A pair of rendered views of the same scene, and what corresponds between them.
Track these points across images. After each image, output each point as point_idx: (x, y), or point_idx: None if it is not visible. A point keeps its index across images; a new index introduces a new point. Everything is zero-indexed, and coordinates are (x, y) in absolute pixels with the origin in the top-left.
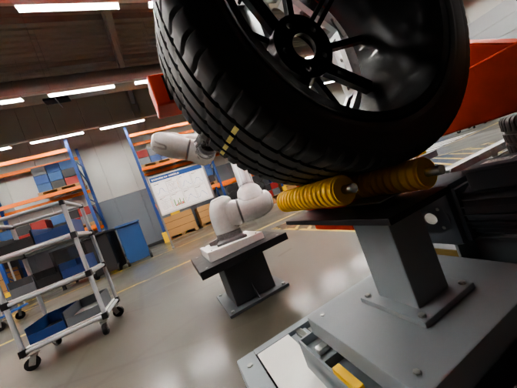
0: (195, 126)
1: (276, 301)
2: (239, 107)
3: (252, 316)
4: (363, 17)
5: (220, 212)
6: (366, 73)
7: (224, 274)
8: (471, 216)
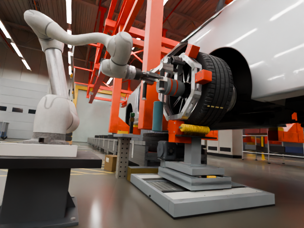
0: (211, 95)
1: (92, 205)
2: (228, 107)
3: (96, 214)
4: None
5: (68, 112)
6: (171, 103)
7: (63, 177)
8: (177, 151)
